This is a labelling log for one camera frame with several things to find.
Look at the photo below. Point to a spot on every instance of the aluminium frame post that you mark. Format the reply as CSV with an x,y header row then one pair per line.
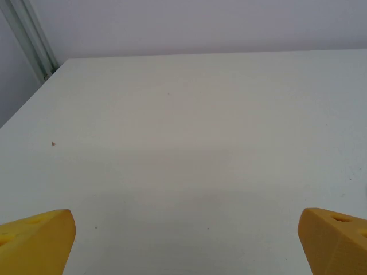
x,y
31,37

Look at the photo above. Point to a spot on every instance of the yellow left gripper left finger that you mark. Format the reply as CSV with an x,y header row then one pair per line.
x,y
37,243

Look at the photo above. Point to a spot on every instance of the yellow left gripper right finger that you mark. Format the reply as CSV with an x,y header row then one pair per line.
x,y
335,246

